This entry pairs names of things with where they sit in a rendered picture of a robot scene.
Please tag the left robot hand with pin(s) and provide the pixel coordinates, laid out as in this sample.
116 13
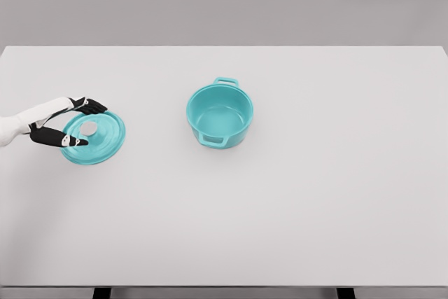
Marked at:
42 113

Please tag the teal pot lid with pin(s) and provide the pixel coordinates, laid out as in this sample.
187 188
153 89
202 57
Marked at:
101 141

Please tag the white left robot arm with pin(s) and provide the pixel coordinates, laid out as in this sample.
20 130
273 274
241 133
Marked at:
7 129

